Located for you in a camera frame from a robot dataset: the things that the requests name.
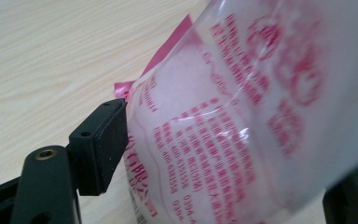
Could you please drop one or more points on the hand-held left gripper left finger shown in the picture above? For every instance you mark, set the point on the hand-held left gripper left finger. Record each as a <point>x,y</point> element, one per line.
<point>101,146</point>

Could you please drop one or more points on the pink and white plastic bag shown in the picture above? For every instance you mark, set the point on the pink and white plastic bag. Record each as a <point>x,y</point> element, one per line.
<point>230,109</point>

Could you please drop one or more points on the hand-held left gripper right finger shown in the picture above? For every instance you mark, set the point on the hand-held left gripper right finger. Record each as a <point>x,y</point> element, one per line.
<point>357,199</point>

